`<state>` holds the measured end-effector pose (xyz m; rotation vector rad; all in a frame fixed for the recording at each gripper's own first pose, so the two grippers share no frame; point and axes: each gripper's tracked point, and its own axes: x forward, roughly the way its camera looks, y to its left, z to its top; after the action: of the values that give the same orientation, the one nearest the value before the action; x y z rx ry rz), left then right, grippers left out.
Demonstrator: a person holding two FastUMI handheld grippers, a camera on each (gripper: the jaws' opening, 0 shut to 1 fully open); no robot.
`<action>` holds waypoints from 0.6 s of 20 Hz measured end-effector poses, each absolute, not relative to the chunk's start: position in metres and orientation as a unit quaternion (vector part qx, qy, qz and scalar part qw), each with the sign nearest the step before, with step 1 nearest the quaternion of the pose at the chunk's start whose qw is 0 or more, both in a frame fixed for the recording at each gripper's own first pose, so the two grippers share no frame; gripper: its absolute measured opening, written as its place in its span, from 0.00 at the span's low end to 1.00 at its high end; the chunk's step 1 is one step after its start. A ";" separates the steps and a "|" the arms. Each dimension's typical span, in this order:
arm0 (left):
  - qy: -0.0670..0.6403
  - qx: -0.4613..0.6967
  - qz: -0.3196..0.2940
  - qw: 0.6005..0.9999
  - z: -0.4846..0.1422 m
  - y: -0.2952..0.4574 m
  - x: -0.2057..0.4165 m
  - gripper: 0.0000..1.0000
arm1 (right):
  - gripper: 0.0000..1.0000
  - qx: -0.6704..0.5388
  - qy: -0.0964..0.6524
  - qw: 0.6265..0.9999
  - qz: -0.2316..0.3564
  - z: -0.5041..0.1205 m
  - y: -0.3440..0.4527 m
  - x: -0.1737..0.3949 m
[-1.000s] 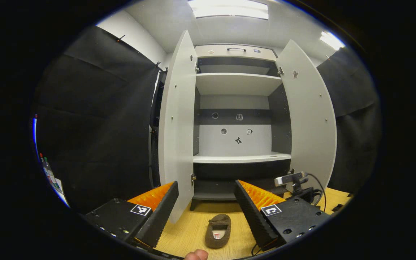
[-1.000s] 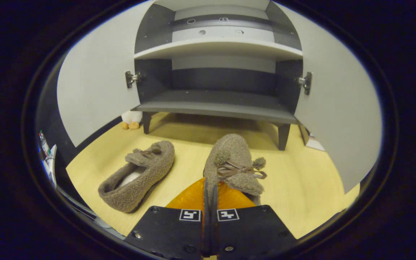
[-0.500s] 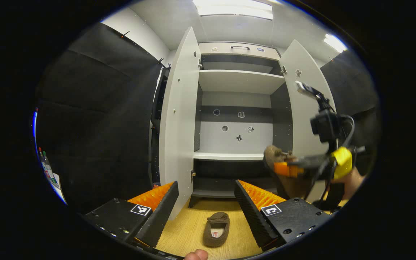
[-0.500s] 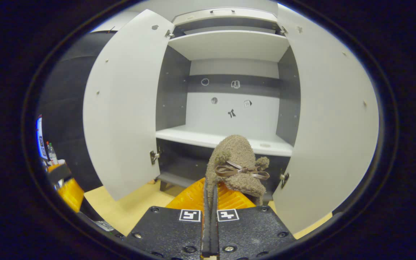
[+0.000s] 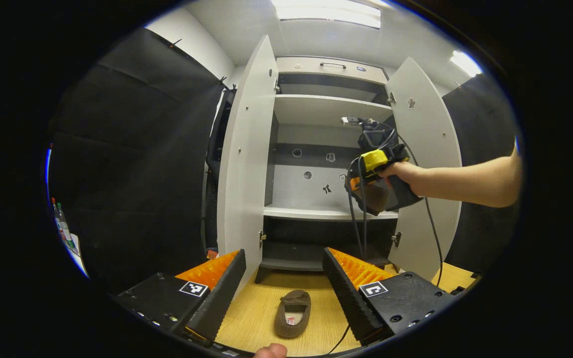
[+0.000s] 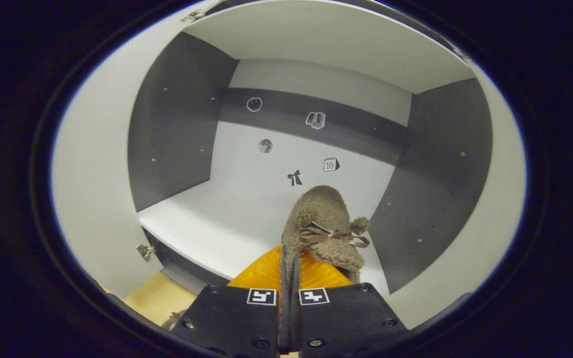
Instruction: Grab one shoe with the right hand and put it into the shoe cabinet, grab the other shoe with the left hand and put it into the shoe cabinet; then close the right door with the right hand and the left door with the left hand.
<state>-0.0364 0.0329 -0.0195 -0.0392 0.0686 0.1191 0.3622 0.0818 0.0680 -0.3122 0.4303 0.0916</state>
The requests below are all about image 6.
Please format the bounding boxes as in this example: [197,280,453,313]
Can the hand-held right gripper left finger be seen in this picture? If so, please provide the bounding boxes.
[167,244,287,357]

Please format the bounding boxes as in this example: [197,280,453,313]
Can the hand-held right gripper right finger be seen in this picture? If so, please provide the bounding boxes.
[294,249,409,357]

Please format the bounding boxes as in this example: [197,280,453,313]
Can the brown fuzzy shoe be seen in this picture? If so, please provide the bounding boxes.
[281,185,371,349]

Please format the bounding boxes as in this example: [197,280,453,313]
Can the grey shoe cabinet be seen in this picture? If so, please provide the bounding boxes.
[127,0,493,299]

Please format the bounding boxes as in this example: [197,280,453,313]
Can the grey cabinet door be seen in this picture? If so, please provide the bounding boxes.
[388,50,528,330]
[50,10,237,300]

